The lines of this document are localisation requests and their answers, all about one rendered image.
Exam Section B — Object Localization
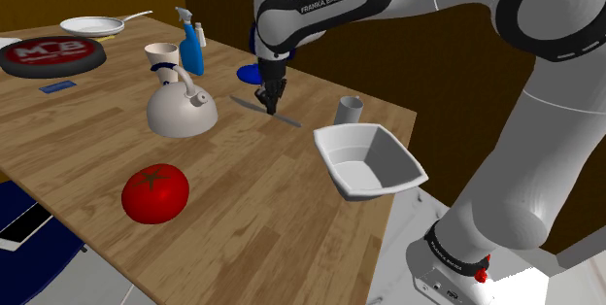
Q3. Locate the cream vase with blue band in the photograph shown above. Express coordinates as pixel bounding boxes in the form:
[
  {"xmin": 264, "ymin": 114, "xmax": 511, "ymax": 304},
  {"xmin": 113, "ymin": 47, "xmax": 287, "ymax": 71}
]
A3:
[{"xmin": 143, "ymin": 42, "xmax": 182, "ymax": 88}]

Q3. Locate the blue plate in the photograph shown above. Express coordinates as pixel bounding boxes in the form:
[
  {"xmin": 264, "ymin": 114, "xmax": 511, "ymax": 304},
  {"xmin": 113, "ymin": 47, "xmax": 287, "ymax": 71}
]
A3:
[{"xmin": 236, "ymin": 63, "xmax": 264, "ymax": 85}]

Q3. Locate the blue spray bottle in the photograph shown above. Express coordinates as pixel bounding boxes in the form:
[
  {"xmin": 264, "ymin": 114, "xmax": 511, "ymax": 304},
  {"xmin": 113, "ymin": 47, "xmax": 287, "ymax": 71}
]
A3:
[{"xmin": 174, "ymin": 6, "xmax": 206, "ymax": 78}]

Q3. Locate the grey table knife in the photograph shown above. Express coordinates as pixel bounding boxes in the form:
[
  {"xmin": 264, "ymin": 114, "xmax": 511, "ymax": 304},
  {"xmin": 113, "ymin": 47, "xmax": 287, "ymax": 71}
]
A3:
[{"xmin": 229, "ymin": 94, "xmax": 303, "ymax": 129}]

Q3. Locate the white marbled robot stand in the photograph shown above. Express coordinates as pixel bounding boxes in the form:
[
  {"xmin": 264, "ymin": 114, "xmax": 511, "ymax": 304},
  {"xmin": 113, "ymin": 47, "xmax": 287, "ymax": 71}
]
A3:
[{"xmin": 365, "ymin": 184, "xmax": 606, "ymax": 305}]

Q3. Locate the white kettle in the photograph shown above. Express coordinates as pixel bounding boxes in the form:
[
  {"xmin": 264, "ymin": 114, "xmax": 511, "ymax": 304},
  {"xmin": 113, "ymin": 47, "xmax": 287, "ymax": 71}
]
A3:
[{"xmin": 146, "ymin": 64, "xmax": 219, "ymax": 140}]

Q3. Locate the dark blue furniture piece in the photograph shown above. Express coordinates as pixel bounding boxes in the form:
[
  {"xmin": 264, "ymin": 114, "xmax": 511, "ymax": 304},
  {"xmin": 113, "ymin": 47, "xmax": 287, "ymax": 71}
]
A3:
[{"xmin": 0, "ymin": 180, "xmax": 87, "ymax": 305}]

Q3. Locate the white square bowl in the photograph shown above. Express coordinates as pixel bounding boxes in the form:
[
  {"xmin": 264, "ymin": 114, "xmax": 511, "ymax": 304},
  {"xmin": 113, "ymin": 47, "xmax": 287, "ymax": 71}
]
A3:
[{"xmin": 313, "ymin": 122, "xmax": 430, "ymax": 203}]

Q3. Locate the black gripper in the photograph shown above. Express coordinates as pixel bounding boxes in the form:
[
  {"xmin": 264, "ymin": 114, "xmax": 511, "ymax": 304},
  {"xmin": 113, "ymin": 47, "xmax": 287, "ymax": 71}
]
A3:
[{"xmin": 254, "ymin": 58, "xmax": 288, "ymax": 116}]

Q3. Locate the red round tray black rim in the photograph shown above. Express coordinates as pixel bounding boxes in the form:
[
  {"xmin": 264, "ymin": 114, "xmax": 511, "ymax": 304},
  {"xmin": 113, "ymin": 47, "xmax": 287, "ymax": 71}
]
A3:
[{"xmin": 0, "ymin": 35, "xmax": 108, "ymax": 80}]

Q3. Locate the small white shaker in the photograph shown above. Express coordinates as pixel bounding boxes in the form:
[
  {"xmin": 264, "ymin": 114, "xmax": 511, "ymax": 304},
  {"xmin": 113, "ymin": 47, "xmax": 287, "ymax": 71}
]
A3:
[{"xmin": 193, "ymin": 21, "xmax": 208, "ymax": 49}]

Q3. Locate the red tomato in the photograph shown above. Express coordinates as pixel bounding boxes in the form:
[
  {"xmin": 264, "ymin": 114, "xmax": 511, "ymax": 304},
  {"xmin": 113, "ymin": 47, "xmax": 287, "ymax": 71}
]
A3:
[{"xmin": 120, "ymin": 163, "xmax": 191, "ymax": 225}]

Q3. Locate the blue flat card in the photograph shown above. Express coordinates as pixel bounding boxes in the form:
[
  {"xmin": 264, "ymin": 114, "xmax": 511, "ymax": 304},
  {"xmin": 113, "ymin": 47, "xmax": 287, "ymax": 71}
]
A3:
[{"xmin": 38, "ymin": 80, "xmax": 78, "ymax": 95}]

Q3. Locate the white frying pan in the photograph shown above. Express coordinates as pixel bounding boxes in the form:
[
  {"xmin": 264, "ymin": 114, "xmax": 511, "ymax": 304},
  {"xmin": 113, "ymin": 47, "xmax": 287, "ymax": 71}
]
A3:
[{"xmin": 59, "ymin": 10, "xmax": 154, "ymax": 38}]

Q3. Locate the grey mug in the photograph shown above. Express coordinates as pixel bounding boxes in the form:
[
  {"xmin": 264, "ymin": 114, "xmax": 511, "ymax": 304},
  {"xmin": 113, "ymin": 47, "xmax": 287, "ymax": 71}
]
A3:
[{"xmin": 333, "ymin": 95, "xmax": 365, "ymax": 126}]

